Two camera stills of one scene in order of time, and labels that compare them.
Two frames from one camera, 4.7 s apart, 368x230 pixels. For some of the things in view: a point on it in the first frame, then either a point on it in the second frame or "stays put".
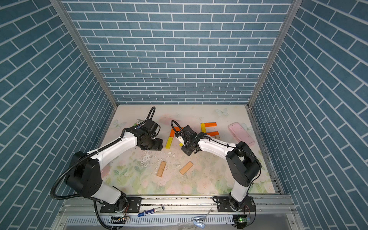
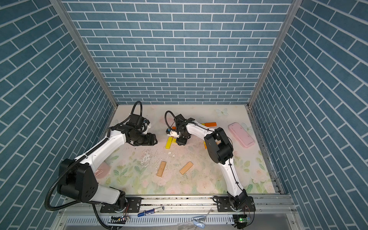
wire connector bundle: (120, 220) stays put
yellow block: (168, 142) stays put
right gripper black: (187, 152) -> (180, 142)
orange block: (210, 124) stays put
